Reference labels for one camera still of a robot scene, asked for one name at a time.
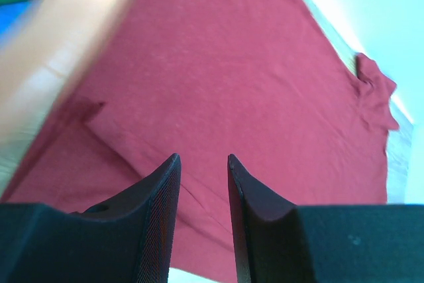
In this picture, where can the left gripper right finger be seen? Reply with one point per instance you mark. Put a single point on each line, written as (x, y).
(276, 240)

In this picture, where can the orange plastic bin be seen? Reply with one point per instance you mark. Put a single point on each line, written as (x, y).
(42, 56)

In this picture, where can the red t-shirt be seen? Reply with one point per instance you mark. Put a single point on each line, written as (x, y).
(206, 79)

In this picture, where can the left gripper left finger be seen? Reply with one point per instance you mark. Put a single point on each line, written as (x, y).
(126, 238)

